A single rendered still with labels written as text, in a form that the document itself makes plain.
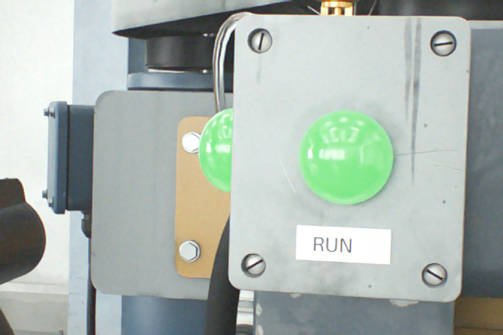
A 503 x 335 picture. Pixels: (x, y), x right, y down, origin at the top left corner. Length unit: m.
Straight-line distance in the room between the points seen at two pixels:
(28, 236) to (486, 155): 0.37
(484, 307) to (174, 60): 0.35
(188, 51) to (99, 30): 4.57
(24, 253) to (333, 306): 0.33
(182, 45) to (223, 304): 0.46
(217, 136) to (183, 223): 0.44
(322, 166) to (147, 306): 0.54
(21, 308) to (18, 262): 5.42
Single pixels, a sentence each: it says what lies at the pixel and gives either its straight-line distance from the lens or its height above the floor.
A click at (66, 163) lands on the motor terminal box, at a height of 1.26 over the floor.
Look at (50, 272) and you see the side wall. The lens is 6.02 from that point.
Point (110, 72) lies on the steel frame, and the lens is 5.36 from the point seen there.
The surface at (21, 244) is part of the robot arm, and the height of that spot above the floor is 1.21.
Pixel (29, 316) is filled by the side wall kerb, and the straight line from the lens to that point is 6.07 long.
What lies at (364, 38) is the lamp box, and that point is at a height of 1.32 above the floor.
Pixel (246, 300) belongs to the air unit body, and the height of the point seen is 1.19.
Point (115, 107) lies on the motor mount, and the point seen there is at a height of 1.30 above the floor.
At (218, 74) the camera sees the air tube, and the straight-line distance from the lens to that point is 0.52.
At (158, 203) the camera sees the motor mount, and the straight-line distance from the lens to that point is 0.78.
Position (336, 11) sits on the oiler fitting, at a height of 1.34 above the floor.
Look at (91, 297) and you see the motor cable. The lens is 0.87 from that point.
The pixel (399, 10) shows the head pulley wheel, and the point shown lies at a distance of 0.50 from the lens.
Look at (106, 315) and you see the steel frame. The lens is 5.46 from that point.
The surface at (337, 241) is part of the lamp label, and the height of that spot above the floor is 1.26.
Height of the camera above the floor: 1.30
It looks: 3 degrees down
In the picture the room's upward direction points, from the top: 2 degrees clockwise
